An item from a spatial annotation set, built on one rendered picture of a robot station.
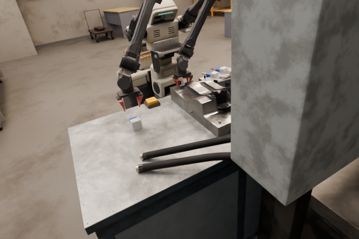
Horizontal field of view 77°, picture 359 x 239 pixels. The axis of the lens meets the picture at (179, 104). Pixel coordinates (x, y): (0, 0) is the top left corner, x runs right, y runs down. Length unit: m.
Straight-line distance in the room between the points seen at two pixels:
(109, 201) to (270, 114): 0.67
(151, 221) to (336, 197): 0.66
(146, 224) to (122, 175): 0.21
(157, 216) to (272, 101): 0.74
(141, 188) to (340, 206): 0.66
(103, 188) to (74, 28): 8.75
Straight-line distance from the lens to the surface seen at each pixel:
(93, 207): 0.92
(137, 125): 1.20
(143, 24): 1.12
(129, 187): 0.93
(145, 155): 1.00
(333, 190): 0.98
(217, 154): 0.87
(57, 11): 9.39
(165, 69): 1.80
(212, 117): 1.13
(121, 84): 1.02
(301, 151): 0.42
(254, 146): 0.48
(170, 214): 1.04
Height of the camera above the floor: 1.46
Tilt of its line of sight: 28 degrees down
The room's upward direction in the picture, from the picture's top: 7 degrees counter-clockwise
